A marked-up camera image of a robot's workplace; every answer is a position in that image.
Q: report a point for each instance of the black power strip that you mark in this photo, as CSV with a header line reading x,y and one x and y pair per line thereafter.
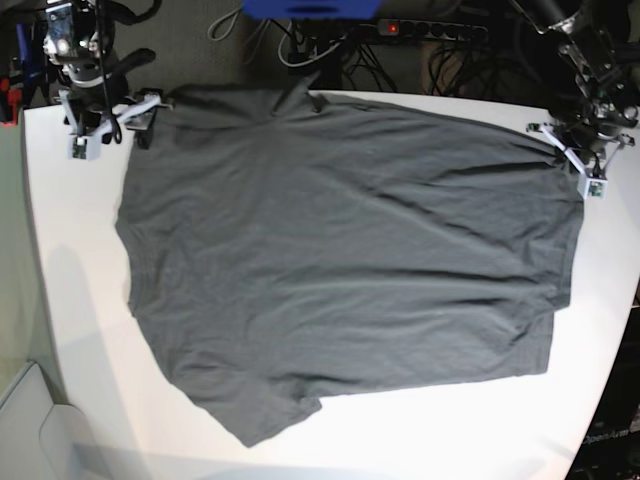
x,y
430,30

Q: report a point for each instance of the red clamp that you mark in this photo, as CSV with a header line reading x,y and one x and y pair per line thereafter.
x,y
11,99

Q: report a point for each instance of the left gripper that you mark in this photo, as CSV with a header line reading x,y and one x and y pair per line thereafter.
x,y
592,150

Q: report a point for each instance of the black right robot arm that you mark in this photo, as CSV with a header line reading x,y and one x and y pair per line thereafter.
x,y
98,103

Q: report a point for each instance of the blue box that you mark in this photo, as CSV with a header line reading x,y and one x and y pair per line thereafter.
x,y
311,9

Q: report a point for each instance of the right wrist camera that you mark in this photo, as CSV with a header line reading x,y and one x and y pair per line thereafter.
x,y
85,148

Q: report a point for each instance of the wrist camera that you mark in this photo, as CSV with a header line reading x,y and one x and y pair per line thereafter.
x,y
85,148
592,187

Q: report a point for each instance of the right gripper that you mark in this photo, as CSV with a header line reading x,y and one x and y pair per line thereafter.
x,y
138,117

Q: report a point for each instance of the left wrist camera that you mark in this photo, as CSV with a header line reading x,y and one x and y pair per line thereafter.
x,y
592,187

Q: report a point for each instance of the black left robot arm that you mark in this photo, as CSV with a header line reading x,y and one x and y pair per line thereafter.
x,y
606,91

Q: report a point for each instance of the blue tool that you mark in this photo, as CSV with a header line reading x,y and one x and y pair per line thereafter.
x,y
29,64

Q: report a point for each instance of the grey t-shirt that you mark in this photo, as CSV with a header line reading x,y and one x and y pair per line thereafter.
x,y
284,248

